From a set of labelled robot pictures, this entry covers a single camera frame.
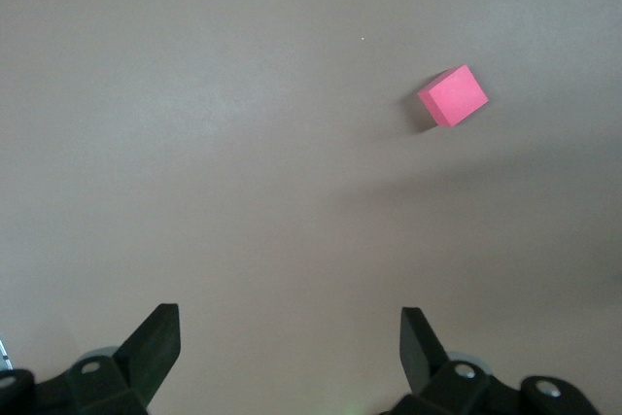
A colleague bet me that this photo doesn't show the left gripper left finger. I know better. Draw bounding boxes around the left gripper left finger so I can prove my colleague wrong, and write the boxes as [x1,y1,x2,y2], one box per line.
[0,302,183,415]

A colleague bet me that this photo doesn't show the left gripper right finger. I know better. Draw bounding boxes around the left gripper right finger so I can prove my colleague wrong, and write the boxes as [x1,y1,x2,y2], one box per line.
[387,306,600,415]

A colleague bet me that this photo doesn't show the pink foam cube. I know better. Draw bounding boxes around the pink foam cube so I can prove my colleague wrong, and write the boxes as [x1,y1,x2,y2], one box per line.
[416,63,490,130]

